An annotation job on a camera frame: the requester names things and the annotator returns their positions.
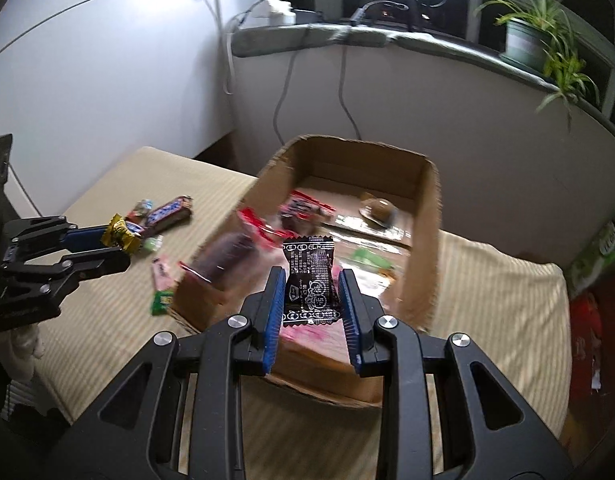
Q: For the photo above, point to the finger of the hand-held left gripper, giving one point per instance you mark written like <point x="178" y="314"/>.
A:
<point x="95" y="266"/>
<point x="87" y="238"/>

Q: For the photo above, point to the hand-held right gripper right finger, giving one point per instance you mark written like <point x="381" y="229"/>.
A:
<point x="348" y="320"/>

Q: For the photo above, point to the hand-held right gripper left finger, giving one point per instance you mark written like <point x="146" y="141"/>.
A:
<point x="273" y="320"/>

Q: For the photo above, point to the yellow candy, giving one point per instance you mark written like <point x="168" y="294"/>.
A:
<point x="120" y="232"/>

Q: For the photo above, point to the pink snack packet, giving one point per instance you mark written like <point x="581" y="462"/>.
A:
<point x="312" y="334"/>
<point x="161" y="271"/>

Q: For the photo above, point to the black snack packet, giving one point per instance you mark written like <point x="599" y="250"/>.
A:
<point x="312" y="280"/>

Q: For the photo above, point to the green snack packet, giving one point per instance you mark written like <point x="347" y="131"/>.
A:
<point x="370" y="260"/>
<point x="161" y="303"/>

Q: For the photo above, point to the dark purple red-ended snack packet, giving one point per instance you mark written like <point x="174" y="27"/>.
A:
<point x="225" y="260"/>

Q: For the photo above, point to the red and dark snack packet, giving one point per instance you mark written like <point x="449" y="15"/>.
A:
<point x="303" y="210"/>

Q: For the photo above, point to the brown round snack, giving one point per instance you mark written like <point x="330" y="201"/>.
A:
<point x="378" y="210"/>

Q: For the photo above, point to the cardboard box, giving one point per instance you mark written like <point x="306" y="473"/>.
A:
<point x="347" y="165"/>

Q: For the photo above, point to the person's left hand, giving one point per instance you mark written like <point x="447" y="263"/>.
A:
<point x="26" y="341"/>

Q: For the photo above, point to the small dark chocolate bar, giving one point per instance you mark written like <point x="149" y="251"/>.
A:
<point x="136" y="230"/>

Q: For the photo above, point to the pale green candy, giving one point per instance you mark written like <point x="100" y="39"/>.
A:
<point x="152" y="244"/>

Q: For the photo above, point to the small colourful wrapped candy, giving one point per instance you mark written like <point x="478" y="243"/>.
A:
<point x="142" y="209"/>

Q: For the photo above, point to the brown chocolate bar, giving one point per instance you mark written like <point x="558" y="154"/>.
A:
<point x="167" y="212"/>

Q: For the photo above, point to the striped beige blanket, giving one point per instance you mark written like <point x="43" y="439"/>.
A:
<point x="487" y="310"/>

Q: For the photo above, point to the red box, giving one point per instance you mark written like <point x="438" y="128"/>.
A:
<point x="587" y="345"/>

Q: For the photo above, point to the green printed bag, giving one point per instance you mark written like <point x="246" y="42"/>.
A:
<point x="602" y="255"/>

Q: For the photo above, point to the white power strip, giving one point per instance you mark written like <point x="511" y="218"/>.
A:
<point x="276" y="12"/>

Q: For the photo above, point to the black power adapter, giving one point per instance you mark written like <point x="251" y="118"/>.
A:
<point x="307" y="16"/>

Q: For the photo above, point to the potted spider plant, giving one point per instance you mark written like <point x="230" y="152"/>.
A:
<point x="527" y="42"/>

